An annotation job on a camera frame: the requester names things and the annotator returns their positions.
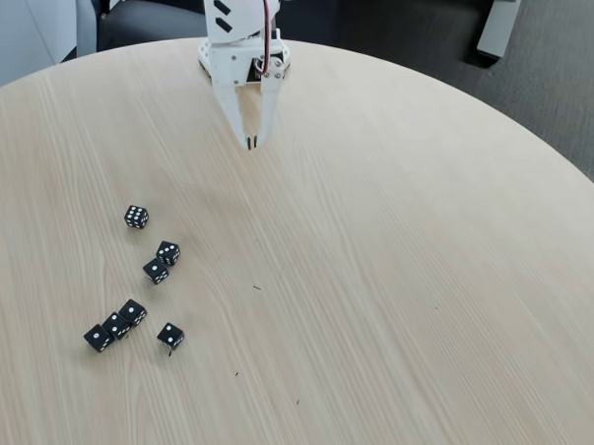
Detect grey desk leg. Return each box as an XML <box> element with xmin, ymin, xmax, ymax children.
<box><xmin>474</xmin><ymin>0</ymin><xmax>535</xmax><ymax>62</ymax></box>

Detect black dice showing one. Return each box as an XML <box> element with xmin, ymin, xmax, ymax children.
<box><xmin>82</xmin><ymin>323</ymin><xmax>116</xmax><ymax>355</ymax></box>
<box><xmin>117</xmin><ymin>298</ymin><xmax>149</xmax><ymax>329</ymax></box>

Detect white cabinet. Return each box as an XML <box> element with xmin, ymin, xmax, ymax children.
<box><xmin>0</xmin><ymin>0</ymin><xmax>100</xmax><ymax>98</ymax></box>

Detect dark grey office chair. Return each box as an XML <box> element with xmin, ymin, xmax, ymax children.
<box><xmin>94</xmin><ymin>0</ymin><xmax>208</xmax><ymax>53</ymax></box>

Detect black dice showing three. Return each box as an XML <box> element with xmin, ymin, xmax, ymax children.
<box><xmin>155</xmin><ymin>239</ymin><xmax>182</xmax><ymax>268</ymax></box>

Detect black dice showing six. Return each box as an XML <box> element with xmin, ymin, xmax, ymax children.
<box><xmin>123</xmin><ymin>204</ymin><xmax>151</xmax><ymax>232</ymax></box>

